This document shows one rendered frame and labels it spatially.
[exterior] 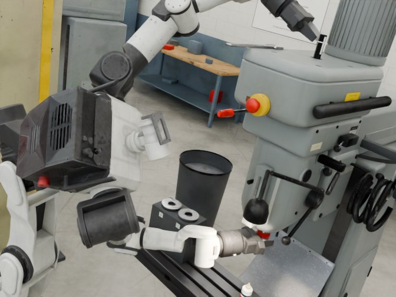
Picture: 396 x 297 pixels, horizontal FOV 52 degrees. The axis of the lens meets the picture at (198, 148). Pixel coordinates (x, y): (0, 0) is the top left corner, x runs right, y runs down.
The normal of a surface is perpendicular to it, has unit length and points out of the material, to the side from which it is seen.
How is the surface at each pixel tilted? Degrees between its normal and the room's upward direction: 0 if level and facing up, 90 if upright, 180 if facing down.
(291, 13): 90
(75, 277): 0
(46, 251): 81
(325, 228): 90
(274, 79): 90
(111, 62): 61
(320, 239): 90
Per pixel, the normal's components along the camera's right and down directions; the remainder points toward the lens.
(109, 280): 0.18, -0.91
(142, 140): -0.43, 0.26
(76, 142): 0.88, -0.18
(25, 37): 0.68, 0.39
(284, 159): -0.63, 0.18
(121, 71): 0.13, -0.10
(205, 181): -0.03, 0.44
